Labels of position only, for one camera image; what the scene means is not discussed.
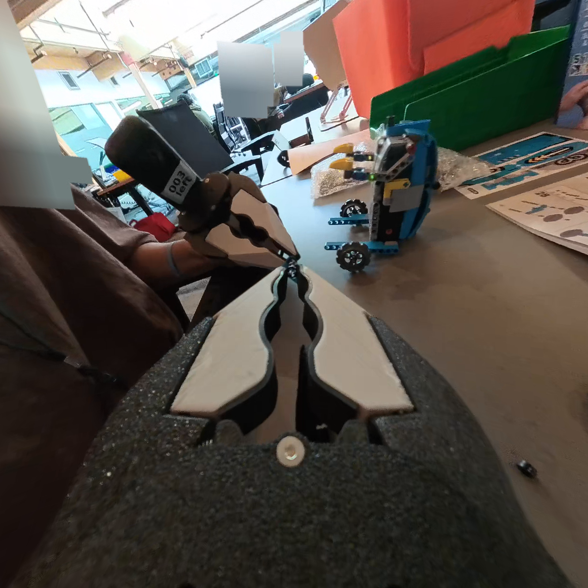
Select toy robot kit box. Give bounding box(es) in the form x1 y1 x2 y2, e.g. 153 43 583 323
555 0 588 130

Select brown paper sheet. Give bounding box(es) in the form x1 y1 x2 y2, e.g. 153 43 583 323
287 129 374 175

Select black tilted monitor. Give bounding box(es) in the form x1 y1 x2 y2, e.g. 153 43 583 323
135 100 235 177

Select blue printed leaflet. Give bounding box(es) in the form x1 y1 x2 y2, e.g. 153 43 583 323
455 132 588 200

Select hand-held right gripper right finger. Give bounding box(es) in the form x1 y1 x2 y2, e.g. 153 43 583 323
295 266 415 443

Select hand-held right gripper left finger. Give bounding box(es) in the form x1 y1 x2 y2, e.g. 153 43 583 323
170 266 289 436

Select green storage bin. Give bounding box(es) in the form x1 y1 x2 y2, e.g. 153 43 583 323
370 25 572 152

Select clear plastic parts bag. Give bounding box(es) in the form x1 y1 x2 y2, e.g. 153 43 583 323
310 156 382 199

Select orange felt bag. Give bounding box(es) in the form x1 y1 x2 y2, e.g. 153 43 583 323
332 0 536 121

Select blue grey toy brick robot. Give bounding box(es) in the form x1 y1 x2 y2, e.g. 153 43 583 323
324 117 440 273

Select open instruction booklet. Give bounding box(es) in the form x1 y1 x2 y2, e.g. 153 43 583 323
487 172 588 256

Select person's left forearm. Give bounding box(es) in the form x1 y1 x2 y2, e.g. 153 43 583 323
126 239 184 288

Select wooden board stand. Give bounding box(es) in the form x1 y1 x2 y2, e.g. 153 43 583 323
303 5 368 132

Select black perforated panel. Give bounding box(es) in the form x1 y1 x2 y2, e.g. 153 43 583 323
177 264 276 332

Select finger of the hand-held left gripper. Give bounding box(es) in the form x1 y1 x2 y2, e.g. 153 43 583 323
229 188 299 259
206 224 288 269

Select person's left hand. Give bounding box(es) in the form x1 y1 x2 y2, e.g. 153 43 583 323
177 232 227 277

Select person's brown clothing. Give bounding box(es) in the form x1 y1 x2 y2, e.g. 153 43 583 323
0 184 184 588

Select grey desk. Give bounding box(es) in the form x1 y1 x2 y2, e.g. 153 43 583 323
177 117 588 588

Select black office chair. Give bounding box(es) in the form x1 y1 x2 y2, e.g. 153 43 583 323
213 103 277 172

